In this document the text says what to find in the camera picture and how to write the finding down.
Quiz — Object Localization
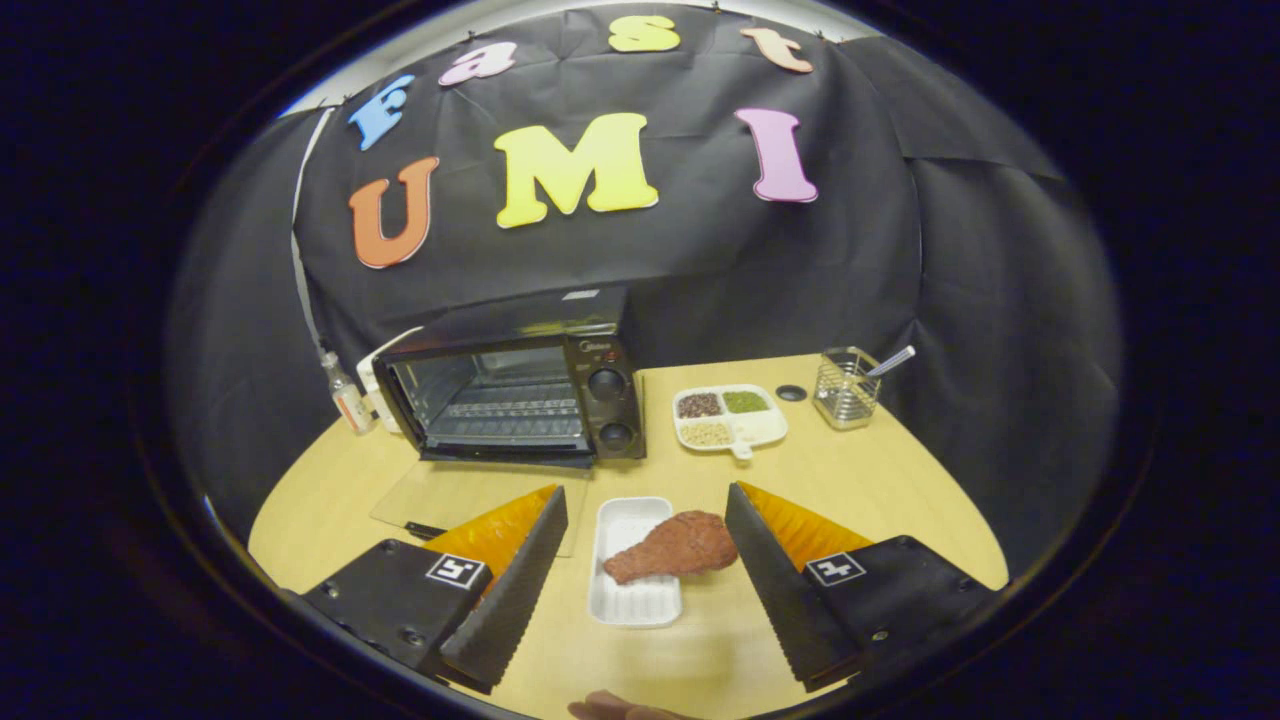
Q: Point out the brown chicken drumstick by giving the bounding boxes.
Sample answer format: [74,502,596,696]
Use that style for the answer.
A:
[602,510,739,586]

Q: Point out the white divided spice dish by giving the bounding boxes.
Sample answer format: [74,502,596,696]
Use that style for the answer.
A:
[672,384,789,461]

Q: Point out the wire mesh utensil holder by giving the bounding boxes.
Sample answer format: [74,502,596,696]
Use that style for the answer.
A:
[812,346,883,431]

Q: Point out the white foam tray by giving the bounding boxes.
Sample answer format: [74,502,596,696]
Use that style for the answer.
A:
[588,496,684,629]

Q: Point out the white spoon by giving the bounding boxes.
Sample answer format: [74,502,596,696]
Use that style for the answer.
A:
[862,345,917,381]

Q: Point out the small glass bottle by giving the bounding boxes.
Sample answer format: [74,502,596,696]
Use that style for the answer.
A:
[320,350,376,436]

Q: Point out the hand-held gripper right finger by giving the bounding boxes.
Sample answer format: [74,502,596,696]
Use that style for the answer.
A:
[725,482,1001,693]

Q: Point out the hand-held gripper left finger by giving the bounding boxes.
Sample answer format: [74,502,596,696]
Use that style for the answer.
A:
[300,485,569,694]

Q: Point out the black toaster oven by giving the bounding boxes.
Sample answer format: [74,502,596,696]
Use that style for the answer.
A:
[370,285,649,558]

